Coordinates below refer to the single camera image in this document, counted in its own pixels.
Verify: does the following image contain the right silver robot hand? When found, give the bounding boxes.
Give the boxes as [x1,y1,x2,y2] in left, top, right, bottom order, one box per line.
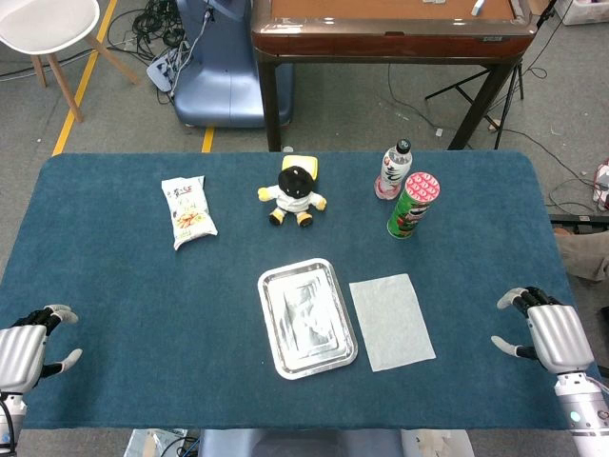
[491,287,596,375]

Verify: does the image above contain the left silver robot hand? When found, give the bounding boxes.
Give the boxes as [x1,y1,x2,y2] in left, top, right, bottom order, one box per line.
[0,304,84,394]

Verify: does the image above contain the white paper napkin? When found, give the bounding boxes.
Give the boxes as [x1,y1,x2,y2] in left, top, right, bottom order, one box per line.
[348,272,438,373]

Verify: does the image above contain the blue robot base machine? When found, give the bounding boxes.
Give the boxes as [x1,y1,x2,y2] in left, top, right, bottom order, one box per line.
[171,0,295,129]

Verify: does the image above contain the silver metal tray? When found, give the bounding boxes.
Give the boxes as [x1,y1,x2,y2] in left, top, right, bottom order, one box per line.
[257,257,359,381]

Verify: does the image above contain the person leg beige trousers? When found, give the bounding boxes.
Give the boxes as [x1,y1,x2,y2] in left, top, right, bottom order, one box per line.
[554,228,609,282]

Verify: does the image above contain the blue table cloth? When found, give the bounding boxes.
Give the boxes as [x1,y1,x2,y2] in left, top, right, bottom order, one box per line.
[0,150,603,431]

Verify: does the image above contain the clear plastic bag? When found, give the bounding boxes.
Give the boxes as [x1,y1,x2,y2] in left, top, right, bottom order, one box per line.
[126,427,189,457]

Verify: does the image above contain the pink white bag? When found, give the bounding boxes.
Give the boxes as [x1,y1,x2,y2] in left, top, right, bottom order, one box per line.
[592,159,609,212]

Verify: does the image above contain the green Pringles can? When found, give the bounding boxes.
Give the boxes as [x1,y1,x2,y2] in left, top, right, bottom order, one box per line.
[386,171,442,240]

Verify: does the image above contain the white snack bag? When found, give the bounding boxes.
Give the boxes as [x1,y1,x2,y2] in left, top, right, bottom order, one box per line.
[160,175,219,251]

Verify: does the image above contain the clear drink bottle pink label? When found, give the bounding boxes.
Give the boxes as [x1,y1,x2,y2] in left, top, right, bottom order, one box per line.
[374,138,414,201]

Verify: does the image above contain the grey blue robot torso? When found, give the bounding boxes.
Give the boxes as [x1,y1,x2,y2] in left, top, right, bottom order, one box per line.
[197,427,403,457]

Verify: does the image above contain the black plush toy white coat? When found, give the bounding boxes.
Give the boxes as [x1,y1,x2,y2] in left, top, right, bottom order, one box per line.
[257,154,328,229]

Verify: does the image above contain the white power strip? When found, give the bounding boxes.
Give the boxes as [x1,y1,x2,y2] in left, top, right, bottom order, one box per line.
[146,47,187,92]

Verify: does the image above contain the white box with items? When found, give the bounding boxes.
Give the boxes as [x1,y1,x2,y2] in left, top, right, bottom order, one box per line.
[556,0,609,26]

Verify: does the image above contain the white chair wooden legs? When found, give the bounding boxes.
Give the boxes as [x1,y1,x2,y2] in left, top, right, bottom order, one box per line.
[0,0,142,124]

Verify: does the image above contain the brown mahjong table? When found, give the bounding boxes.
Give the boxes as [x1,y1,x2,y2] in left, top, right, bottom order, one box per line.
[250,0,537,152]

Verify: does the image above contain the black slotted floor rail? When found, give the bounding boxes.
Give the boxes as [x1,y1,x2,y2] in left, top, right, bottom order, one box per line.
[549,213,609,238]

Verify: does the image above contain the black cable bundle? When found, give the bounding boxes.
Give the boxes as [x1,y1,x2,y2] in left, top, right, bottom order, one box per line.
[107,0,187,61]

